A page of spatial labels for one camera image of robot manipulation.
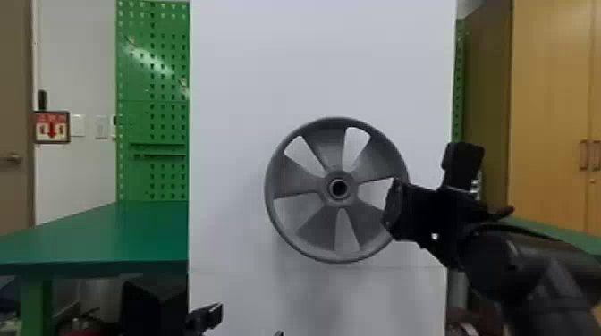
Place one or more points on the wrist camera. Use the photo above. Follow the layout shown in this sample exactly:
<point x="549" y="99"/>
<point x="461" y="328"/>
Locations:
<point x="462" y="164"/>
<point x="155" y="309"/>

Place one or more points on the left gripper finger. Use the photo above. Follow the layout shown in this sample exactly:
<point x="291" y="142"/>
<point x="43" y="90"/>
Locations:
<point x="204" y="318"/>

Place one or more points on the red wall sign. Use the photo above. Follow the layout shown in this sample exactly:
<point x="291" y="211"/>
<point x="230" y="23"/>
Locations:
<point x="51" y="127"/>

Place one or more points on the wooden cupboard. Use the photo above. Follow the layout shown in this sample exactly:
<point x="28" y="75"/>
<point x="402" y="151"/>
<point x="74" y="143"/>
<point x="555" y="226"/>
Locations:
<point x="549" y="117"/>

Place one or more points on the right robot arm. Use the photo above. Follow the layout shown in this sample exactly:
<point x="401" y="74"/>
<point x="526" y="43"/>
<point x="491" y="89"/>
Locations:
<point x="526" y="277"/>

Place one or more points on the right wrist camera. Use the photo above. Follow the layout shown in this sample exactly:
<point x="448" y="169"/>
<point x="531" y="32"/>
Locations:
<point x="462" y="164"/>

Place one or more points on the white panel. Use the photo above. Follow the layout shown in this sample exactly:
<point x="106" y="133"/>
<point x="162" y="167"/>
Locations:
<point x="263" y="70"/>

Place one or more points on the grey wheel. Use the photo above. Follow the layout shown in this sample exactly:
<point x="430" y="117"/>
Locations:
<point x="300" y="180"/>

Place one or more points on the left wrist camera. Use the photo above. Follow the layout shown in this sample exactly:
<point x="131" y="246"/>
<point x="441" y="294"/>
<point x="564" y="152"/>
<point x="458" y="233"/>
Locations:
<point x="155" y="309"/>

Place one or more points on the white wall switch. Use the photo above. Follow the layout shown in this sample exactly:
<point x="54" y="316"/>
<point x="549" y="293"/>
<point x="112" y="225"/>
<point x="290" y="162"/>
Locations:
<point x="78" y="126"/>
<point x="102" y="127"/>

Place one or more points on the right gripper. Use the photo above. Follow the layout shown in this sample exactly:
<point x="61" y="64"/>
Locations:
<point x="429" y="211"/>

